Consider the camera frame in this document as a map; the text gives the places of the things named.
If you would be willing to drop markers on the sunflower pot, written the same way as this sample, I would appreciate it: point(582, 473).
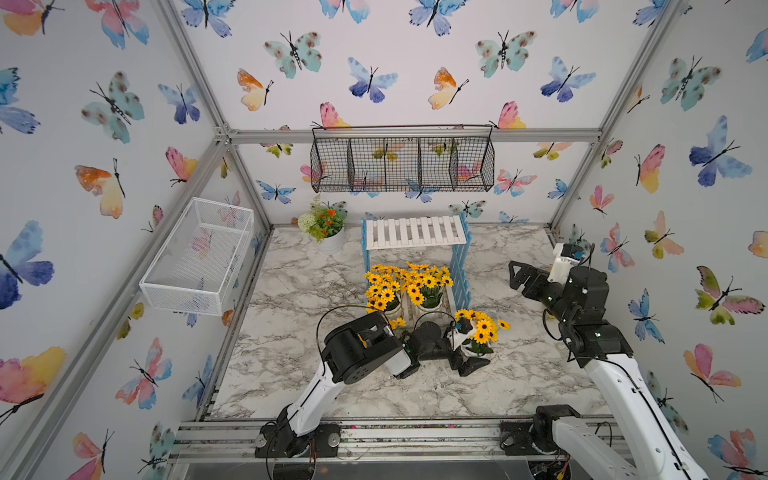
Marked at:
point(425, 285)
point(486, 333)
point(398, 323)
point(385, 289)

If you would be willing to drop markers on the black wire wall basket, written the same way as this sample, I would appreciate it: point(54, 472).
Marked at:
point(389, 159)

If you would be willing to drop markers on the blue white wooden shelf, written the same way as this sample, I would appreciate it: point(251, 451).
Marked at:
point(423, 237)

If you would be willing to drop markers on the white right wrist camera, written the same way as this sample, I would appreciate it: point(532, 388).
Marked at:
point(567, 256)

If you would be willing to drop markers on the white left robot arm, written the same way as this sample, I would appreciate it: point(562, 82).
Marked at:
point(350, 353)

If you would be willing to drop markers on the white mesh wall basket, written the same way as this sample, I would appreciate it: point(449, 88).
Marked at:
point(196, 265)

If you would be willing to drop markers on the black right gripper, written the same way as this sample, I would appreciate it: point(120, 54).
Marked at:
point(541, 281)

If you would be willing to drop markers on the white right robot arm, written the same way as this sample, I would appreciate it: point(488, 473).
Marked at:
point(576, 296)

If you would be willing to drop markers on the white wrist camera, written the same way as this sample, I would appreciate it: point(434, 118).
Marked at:
point(460, 333)
point(567, 256)

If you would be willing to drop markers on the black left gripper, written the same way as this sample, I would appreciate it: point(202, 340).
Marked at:
point(470, 365)

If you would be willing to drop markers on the orange flower green plant pot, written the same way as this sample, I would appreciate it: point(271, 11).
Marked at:
point(325, 222)

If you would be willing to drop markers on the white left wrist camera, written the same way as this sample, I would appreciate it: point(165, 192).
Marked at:
point(460, 333)

